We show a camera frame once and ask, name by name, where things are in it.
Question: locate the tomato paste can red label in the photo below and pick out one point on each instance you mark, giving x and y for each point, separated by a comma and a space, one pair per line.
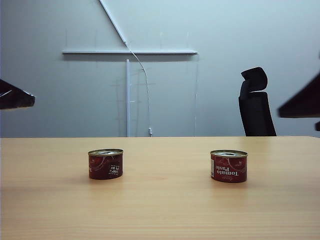
228, 167

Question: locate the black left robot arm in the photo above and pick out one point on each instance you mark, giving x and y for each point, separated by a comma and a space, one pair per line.
15, 97

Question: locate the black office chair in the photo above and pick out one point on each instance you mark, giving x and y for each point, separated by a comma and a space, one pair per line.
256, 112

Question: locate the tomato can 100% pure print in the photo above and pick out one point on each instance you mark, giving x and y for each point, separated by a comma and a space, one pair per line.
100, 165

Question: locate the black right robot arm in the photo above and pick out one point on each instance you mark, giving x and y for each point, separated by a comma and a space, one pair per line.
303, 102

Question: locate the white diagonal wall conduit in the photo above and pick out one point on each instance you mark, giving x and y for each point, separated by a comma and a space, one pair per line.
112, 21

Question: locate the white vertical wall conduit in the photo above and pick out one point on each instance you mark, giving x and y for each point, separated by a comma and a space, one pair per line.
128, 100

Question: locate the white horizontal wall conduit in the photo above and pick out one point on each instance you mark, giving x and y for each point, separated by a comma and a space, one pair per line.
105, 52

